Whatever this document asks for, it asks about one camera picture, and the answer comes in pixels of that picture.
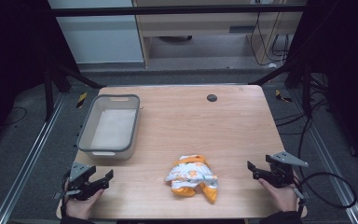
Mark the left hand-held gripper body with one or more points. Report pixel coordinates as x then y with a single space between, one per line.
80 174

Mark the grey tape mark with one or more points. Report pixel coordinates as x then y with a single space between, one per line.
305 195
59 196

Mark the black and yellow tape piece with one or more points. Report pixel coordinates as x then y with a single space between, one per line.
282 96
81 99

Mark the person's right hand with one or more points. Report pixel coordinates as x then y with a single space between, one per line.
284 199

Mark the black curtain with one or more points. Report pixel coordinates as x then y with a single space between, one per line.
12 62
348 62

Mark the white basket with grey rim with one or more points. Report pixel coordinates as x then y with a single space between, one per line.
113 127

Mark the black horizontal bar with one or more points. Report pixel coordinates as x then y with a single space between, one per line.
167 11

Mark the dark round table grommet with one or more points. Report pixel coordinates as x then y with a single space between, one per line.
212 98

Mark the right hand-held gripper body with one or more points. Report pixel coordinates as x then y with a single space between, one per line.
281 174

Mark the black metal stand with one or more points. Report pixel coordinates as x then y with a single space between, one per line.
48 93
306 90

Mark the light wooden desk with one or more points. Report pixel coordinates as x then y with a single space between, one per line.
199 21

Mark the aluminium rail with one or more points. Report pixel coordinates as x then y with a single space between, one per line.
332 161
28 161

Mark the person's left hand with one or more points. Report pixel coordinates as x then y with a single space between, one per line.
80 208

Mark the white and orange floral dress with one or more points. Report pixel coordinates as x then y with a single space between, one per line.
191 175

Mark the white cabinet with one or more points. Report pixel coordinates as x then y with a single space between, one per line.
99 37

